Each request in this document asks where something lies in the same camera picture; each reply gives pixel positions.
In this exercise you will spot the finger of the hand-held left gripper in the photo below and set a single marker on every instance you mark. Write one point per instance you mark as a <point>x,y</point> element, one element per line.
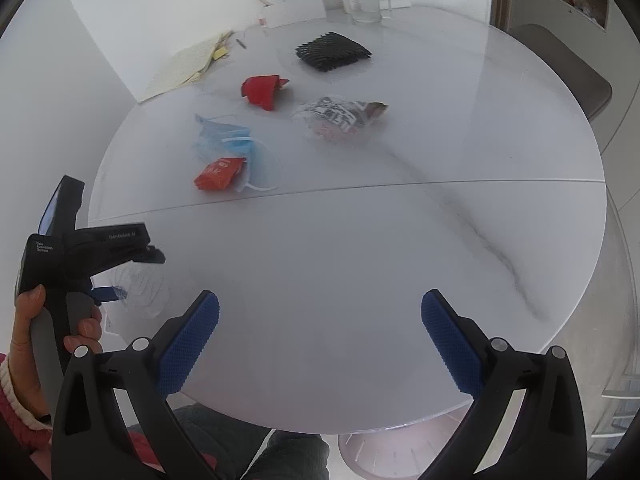
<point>147,255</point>
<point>107,294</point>

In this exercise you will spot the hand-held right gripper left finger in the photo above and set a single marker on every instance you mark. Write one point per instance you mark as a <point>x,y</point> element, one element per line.
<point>190,345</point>

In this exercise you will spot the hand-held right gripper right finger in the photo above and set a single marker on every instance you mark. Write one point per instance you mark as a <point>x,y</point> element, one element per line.
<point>450,345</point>

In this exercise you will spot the clear plastic tray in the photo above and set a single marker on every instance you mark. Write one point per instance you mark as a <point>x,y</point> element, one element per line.
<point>142,295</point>

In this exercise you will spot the orange packet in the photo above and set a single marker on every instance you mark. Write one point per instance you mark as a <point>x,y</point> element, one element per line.
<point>217,175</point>

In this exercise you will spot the white waste bin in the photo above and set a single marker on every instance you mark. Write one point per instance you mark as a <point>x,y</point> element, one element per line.
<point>395,452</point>

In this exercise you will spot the blue face mask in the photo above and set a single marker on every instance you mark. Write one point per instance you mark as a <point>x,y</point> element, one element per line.
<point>220,140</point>

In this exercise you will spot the crushed red carton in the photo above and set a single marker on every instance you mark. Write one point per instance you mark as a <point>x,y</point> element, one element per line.
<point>260,91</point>

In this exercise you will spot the clear printed plastic wrapper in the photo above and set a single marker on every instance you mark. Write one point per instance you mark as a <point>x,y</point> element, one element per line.
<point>335,117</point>

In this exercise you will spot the black foam net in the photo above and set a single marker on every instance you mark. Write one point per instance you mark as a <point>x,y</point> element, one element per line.
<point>332,52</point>

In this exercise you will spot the person's left forearm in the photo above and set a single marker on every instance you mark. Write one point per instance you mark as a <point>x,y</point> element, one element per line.
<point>20,435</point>

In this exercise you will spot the person's left hand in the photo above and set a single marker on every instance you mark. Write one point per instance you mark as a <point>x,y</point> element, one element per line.
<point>25,350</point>

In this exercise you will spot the person's red sweater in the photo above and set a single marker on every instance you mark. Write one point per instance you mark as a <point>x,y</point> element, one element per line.
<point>137,447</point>

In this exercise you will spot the person's dark trousers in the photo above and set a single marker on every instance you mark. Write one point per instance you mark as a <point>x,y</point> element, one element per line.
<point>280,455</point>

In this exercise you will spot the open notebook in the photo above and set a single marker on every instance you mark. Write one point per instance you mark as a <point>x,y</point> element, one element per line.
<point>185,67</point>

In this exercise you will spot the yellow sticky notes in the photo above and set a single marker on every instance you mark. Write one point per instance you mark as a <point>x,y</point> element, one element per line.
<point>221,53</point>

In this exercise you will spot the white card box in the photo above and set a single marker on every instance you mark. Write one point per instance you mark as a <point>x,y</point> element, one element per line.
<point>295,14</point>

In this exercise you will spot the grey chair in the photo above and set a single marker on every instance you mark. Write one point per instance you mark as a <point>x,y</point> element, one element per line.
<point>565,70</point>

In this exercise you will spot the glass mug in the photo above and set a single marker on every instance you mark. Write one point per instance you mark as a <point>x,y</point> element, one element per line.
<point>367,5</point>

